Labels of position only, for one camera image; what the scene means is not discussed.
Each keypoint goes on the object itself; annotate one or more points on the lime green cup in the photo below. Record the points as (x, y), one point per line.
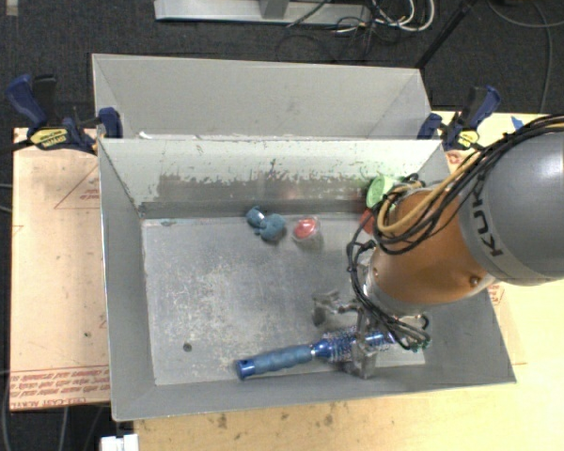
(378, 191)

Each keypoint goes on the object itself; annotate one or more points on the blue hairbrush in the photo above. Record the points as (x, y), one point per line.
(282, 357)

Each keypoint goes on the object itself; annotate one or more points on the teal blue soft toy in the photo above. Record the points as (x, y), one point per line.
(271, 227)

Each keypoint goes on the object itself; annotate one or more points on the clear cup with red filling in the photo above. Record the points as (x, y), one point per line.
(305, 228)

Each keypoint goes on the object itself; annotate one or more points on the red round object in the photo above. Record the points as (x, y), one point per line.
(367, 221)

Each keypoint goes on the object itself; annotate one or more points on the brown cardboard board red print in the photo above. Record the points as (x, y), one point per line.
(56, 261)

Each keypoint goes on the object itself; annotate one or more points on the grey metal bin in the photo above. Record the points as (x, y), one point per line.
(225, 299)

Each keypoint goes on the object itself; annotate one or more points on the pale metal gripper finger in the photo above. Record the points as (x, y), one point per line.
(363, 363)
(325, 304)

